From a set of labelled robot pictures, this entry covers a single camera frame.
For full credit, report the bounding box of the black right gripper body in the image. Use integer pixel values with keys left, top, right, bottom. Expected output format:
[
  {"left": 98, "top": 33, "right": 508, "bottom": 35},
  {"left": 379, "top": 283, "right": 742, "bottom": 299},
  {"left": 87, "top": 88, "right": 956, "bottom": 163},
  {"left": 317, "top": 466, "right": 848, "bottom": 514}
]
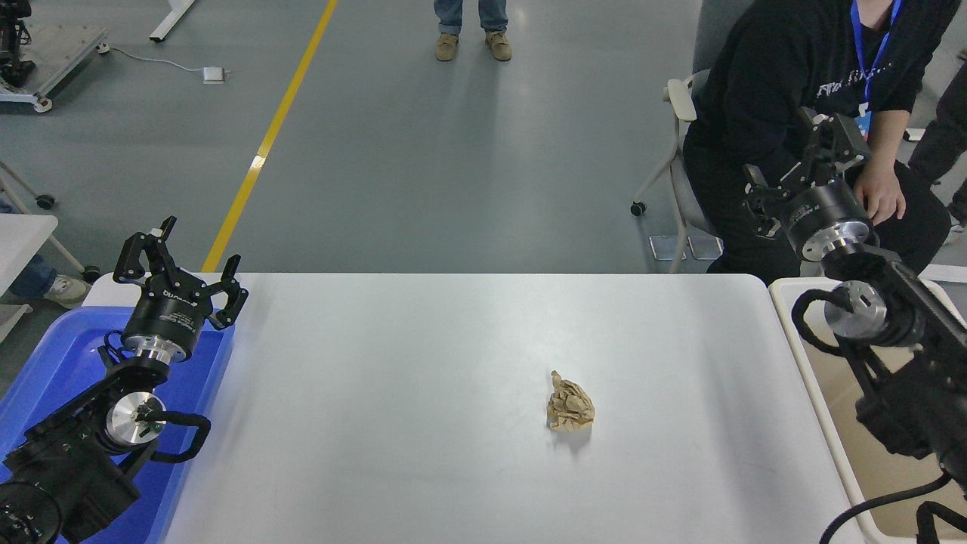
[{"left": 778, "top": 179, "right": 870, "bottom": 248}]

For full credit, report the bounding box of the white desk leg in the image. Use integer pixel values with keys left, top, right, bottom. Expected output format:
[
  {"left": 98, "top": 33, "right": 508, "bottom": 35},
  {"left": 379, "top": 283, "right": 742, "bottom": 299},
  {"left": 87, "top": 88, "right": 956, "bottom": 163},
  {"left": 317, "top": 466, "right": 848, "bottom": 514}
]
[{"left": 147, "top": 0, "right": 197, "bottom": 43}]

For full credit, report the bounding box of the grey wheeled office chair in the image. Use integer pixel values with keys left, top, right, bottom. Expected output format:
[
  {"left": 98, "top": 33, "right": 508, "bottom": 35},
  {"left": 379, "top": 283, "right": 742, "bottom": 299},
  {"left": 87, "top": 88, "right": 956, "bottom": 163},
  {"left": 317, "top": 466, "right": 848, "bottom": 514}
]
[{"left": 630, "top": 0, "right": 760, "bottom": 274}]

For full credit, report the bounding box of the blue plastic tray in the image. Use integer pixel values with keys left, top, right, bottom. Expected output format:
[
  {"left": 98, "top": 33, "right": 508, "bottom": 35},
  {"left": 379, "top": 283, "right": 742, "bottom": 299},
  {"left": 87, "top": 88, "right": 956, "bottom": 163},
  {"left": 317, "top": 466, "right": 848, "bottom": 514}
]
[{"left": 0, "top": 305, "right": 236, "bottom": 544}]

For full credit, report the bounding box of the tan paper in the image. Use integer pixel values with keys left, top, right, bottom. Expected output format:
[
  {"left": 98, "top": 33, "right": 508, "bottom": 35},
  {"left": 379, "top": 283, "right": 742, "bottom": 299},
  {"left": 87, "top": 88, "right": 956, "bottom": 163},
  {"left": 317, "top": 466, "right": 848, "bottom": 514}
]
[{"left": 547, "top": 369, "right": 596, "bottom": 433}]

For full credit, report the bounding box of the grey wheeled platform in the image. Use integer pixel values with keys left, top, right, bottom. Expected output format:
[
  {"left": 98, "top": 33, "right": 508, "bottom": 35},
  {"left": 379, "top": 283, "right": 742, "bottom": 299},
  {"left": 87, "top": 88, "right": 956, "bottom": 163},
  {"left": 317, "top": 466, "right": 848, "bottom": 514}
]
[{"left": 0, "top": 23, "right": 109, "bottom": 114}]

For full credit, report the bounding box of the person with tan shoes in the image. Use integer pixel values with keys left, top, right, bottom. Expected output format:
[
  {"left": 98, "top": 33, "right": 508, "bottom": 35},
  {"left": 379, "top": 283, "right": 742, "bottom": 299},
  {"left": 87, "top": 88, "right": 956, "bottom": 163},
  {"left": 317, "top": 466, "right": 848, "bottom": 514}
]
[{"left": 434, "top": 0, "right": 513, "bottom": 62}]

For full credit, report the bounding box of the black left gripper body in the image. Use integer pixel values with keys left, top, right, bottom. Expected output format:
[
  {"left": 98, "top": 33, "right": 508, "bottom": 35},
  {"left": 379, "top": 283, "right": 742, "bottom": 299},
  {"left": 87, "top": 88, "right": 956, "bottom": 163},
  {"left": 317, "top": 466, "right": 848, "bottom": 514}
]
[{"left": 122, "top": 274, "right": 209, "bottom": 353}]

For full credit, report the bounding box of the person's left hand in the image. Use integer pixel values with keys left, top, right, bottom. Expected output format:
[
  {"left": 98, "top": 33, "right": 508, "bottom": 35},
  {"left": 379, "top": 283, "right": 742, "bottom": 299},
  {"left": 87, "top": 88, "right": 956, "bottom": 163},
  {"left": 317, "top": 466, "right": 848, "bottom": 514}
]
[{"left": 855, "top": 159, "right": 907, "bottom": 225}]

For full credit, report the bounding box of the black equipment on platform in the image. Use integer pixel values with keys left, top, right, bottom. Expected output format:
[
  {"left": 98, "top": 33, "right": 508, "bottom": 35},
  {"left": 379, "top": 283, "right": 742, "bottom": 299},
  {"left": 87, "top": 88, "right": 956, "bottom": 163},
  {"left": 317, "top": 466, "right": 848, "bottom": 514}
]
[{"left": 0, "top": 0, "right": 35, "bottom": 88}]

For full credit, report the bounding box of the person with white sneakers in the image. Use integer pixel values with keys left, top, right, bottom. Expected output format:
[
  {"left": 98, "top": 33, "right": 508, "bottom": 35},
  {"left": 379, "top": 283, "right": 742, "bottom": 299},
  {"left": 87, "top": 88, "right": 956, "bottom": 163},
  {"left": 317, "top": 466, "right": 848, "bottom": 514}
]
[{"left": 0, "top": 253, "right": 91, "bottom": 309}]

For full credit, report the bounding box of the blue badge on lanyard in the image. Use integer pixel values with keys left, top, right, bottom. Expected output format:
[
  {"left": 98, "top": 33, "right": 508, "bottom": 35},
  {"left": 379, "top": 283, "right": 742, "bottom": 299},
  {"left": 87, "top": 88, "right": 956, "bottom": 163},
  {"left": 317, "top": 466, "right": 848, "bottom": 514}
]
[{"left": 850, "top": 0, "right": 904, "bottom": 143}]

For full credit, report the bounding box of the metal floor plate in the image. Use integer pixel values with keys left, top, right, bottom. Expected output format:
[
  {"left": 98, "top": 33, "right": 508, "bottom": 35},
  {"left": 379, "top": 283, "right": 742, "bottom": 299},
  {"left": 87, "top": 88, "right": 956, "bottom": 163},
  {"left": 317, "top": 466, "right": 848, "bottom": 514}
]
[{"left": 647, "top": 233, "right": 724, "bottom": 263}]

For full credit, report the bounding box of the person with black shoes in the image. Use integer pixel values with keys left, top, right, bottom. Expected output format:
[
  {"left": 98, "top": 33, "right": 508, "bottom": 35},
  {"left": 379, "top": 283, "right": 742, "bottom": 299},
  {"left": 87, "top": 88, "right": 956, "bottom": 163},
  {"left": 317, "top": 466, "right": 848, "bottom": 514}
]
[{"left": 907, "top": 76, "right": 967, "bottom": 246}]

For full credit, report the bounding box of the person with blue badge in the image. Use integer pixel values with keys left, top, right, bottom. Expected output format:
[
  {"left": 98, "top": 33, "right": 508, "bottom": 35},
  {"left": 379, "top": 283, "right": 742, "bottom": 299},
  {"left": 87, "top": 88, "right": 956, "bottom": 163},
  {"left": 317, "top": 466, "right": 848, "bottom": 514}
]
[{"left": 682, "top": 0, "right": 962, "bottom": 286}]

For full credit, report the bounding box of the white power adapter with cable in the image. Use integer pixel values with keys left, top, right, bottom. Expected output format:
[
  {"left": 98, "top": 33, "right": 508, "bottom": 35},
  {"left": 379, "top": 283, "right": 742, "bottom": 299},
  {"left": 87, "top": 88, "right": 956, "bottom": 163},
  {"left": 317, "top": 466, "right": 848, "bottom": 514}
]
[{"left": 106, "top": 45, "right": 227, "bottom": 85}]

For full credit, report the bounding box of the white wheeled side table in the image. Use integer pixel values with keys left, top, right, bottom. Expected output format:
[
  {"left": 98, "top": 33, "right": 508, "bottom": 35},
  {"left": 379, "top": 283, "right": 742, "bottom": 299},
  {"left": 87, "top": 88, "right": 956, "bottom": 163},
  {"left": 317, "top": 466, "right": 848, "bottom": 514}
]
[{"left": 0, "top": 157, "right": 102, "bottom": 341}]

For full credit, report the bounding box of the large pale bin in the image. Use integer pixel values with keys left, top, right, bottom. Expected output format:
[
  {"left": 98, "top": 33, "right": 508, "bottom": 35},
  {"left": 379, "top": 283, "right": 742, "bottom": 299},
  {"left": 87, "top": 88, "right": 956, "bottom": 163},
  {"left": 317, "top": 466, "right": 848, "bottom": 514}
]
[{"left": 768, "top": 276, "right": 967, "bottom": 544}]

